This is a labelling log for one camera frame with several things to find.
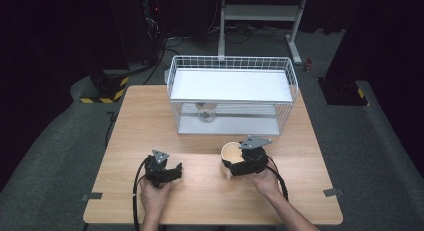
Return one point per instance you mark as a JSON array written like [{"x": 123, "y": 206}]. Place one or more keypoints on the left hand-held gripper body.
[{"x": 156, "y": 173}]

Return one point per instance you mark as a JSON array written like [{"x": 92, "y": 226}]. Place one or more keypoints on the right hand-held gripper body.
[{"x": 254, "y": 157}]

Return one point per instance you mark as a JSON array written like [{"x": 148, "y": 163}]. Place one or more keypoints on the cream mug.
[{"x": 231, "y": 152}]

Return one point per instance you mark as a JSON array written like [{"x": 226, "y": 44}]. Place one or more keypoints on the person's left hand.
[{"x": 155, "y": 199}]

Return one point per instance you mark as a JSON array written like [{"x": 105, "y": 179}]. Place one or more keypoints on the person's right hand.
[{"x": 265, "y": 182}]

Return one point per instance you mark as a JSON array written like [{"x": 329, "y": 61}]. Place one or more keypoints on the grey tape piece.
[
  {"x": 333, "y": 192},
  {"x": 92, "y": 196}
]

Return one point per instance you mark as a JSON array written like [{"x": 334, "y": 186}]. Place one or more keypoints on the black yellow striped base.
[
  {"x": 106, "y": 87},
  {"x": 343, "y": 92}
]

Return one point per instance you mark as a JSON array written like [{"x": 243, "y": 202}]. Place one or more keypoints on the small red object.
[{"x": 308, "y": 65}]

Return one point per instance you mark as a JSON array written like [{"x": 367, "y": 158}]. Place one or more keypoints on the black equipment tower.
[{"x": 133, "y": 31}]

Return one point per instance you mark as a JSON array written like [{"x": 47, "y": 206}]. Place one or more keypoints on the white metal stand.
[{"x": 260, "y": 12}]

